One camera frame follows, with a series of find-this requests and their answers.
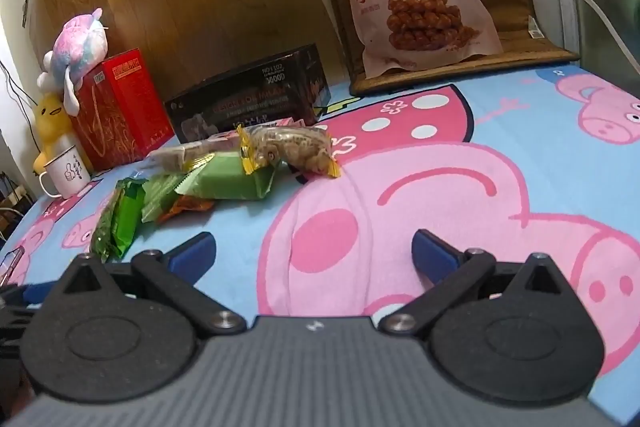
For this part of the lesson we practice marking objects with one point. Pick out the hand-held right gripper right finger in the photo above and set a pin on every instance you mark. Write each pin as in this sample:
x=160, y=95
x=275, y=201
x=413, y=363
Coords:
x=431, y=252

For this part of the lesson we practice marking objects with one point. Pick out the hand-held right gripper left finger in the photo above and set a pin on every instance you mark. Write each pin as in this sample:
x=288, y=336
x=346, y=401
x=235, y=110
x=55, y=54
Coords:
x=192, y=252

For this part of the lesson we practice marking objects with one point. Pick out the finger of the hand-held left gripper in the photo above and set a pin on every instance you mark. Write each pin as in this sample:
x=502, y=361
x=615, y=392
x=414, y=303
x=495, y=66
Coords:
x=15, y=307

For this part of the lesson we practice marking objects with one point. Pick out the light green snack packet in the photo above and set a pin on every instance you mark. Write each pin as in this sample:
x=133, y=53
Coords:
x=225, y=179

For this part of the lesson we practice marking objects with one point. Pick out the dark phone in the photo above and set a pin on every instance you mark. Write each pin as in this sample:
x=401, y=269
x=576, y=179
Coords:
x=9, y=267

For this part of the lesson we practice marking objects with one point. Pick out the orange snack packet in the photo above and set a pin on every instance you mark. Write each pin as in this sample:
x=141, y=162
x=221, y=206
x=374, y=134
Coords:
x=185, y=209

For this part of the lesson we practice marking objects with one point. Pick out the green zigzag-edge snack packet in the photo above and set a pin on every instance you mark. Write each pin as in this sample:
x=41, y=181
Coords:
x=160, y=197

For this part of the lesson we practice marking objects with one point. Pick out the dark green snack packet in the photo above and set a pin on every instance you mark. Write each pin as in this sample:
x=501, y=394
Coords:
x=104, y=232

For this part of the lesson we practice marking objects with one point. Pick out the beige snack packet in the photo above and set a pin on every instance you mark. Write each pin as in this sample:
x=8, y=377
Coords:
x=172, y=155

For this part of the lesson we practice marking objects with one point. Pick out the black metal rack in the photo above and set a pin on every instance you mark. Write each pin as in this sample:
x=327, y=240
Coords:
x=7, y=207

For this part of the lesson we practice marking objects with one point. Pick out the cartoon printed bedsheet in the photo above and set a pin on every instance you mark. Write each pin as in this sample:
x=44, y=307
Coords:
x=500, y=157

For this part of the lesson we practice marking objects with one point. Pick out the clear peanut snack packet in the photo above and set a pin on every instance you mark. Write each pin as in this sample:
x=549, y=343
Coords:
x=290, y=149

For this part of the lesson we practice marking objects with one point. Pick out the white enamel mug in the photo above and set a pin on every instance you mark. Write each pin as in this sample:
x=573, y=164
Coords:
x=67, y=174

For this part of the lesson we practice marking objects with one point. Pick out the red box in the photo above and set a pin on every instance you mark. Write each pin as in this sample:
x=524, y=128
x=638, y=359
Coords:
x=125, y=107

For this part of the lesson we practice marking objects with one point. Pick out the black printed box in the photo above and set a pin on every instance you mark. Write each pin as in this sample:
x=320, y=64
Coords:
x=240, y=92

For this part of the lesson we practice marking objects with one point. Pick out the yellow plush toy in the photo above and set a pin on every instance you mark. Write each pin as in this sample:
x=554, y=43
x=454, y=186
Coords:
x=52, y=122

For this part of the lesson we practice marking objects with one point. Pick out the pastel plush toy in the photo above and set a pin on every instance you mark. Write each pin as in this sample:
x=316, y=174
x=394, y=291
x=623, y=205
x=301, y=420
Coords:
x=80, y=42

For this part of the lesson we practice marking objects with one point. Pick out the brown cushion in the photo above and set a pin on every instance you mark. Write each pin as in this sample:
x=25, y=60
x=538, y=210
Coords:
x=520, y=7

